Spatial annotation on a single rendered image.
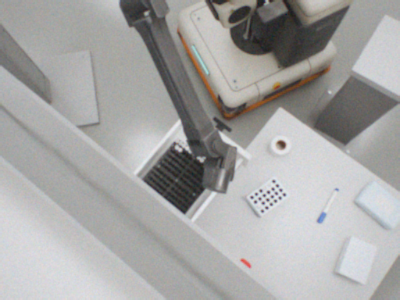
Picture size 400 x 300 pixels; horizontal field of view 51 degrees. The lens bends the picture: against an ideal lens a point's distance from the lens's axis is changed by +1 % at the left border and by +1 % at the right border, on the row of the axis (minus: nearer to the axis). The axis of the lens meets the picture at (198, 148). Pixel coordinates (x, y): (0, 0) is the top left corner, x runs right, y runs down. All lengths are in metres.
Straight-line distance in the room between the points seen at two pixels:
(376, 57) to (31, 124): 1.60
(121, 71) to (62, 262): 2.26
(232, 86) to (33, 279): 1.90
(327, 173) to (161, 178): 0.59
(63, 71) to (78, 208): 2.31
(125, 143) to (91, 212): 2.11
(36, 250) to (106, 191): 0.06
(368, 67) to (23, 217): 1.57
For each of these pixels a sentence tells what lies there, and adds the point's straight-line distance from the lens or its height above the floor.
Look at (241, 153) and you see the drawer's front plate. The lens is 1.32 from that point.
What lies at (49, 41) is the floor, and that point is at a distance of 2.68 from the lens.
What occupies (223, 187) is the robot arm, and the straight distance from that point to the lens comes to 1.06.
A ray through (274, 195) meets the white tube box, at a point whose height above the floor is 0.80.
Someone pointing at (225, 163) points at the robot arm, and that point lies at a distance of 1.07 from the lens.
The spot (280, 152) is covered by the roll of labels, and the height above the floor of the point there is 0.80.
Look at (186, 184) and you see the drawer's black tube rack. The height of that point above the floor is 0.88.
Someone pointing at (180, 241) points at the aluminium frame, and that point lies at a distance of 0.21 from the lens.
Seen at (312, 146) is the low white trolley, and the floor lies 0.76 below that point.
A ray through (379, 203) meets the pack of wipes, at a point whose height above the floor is 0.81.
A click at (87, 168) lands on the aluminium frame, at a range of 0.23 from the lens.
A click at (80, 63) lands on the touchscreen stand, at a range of 2.52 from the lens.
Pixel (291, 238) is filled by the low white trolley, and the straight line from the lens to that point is 1.48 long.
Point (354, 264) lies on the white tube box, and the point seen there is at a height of 0.81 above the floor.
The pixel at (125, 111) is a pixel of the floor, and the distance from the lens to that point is 2.39.
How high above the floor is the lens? 2.20
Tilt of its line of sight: 75 degrees down
